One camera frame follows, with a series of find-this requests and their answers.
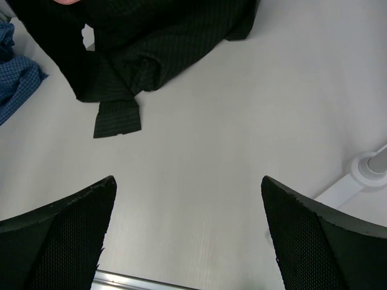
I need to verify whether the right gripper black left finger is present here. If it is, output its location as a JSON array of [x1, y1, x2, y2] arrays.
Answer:
[[1, 176, 117, 289]]

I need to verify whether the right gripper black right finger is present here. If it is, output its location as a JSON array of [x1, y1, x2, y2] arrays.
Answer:
[[261, 176, 386, 289]]

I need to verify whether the blue checked shirt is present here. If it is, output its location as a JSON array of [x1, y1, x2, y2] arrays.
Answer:
[[1, 22, 48, 124]]

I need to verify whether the black pinstriped shirt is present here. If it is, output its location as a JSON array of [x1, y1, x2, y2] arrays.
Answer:
[[8, 0, 259, 138]]

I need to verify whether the white clothes rack foot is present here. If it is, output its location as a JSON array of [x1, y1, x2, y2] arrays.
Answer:
[[316, 146, 386, 208]]

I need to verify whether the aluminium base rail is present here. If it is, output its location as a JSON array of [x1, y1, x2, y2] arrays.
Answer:
[[91, 270, 191, 290]]

